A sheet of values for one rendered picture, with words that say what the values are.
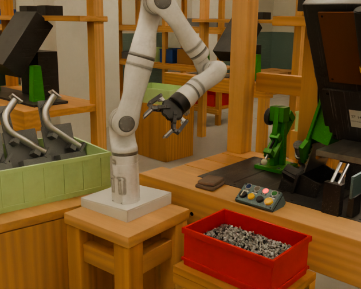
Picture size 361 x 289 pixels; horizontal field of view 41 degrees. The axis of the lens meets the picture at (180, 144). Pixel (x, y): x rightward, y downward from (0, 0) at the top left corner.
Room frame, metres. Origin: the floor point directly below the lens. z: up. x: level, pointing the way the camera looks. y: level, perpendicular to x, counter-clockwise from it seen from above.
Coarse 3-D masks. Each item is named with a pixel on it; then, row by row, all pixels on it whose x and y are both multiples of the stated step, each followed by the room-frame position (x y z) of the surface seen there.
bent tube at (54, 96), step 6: (54, 96) 2.18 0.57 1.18; (60, 96) 2.19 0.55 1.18; (48, 102) 2.15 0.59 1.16; (42, 108) 2.14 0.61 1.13; (48, 108) 2.14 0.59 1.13; (42, 114) 2.12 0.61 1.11; (48, 114) 2.14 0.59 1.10; (42, 120) 2.12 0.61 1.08; (48, 120) 2.12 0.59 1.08; (48, 126) 2.12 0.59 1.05; (54, 132) 2.13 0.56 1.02; (60, 132) 2.14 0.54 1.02; (66, 138) 2.15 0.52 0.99; (72, 138) 2.18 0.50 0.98; (78, 144) 2.18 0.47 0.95
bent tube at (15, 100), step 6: (12, 96) 2.10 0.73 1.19; (12, 102) 2.08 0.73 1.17; (18, 102) 2.12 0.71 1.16; (6, 108) 2.06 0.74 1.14; (12, 108) 2.07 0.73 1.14; (6, 114) 2.04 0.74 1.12; (6, 120) 2.03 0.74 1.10; (6, 126) 2.02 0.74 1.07; (12, 132) 2.02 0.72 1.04; (18, 138) 2.03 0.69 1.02; (24, 138) 2.04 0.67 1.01; (30, 144) 2.05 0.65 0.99; (36, 144) 2.07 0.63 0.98; (42, 150) 2.07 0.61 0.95
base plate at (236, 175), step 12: (228, 168) 2.02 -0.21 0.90; (240, 168) 2.02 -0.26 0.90; (252, 168) 2.03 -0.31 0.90; (228, 180) 1.86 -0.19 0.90; (240, 180) 1.86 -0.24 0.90; (252, 180) 1.86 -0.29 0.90; (264, 180) 1.86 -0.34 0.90; (276, 180) 1.86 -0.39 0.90; (288, 192) 1.72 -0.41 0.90; (348, 192) 1.73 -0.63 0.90; (300, 204) 1.60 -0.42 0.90; (312, 204) 1.60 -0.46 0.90; (360, 204) 1.61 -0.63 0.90; (360, 216) 1.50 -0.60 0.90
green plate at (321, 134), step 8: (320, 104) 1.66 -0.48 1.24; (320, 112) 1.67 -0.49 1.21; (312, 120) 1.68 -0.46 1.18; (320, 120) 1.67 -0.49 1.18; (312, 128) 1.68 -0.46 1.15; (320, 128) 1.67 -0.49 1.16; (328, 128) 1.65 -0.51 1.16; (312, 136) 1.69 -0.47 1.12; (320, 136) 1.67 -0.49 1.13; (328, 136) 1.65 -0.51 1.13; (328, 144) 1.65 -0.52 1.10
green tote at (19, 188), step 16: (64, 160) 1.91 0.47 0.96; (80, 160) 1.95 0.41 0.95; (96, 160) 2.00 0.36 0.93; (0, 176) 1.74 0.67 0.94; (16, 176) 1.78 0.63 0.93; (32, 176) 1.82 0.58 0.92; (48, 176) 1.86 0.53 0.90; (64, 176) 1.90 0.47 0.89; (80, 176) 1.95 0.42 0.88; (96, 176) 2.00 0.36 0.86; (0, 192) 1.74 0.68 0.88; (16, 192) 1.78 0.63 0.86; (32, 192) 1.82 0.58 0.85; (48, 192) 1.86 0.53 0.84; (64, 192) 1.91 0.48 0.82; (80, 192) 1.95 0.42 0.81; (0, 208) 1.74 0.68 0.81; (16, 208) 1.78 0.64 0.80
